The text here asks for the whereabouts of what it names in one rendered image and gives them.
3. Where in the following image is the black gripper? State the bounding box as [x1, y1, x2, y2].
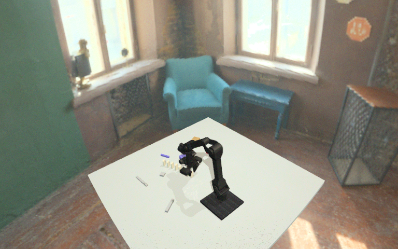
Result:
[180, 156, 202, 177]

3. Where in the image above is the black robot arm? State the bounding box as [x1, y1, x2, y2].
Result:
[177, 137, 230, 203]

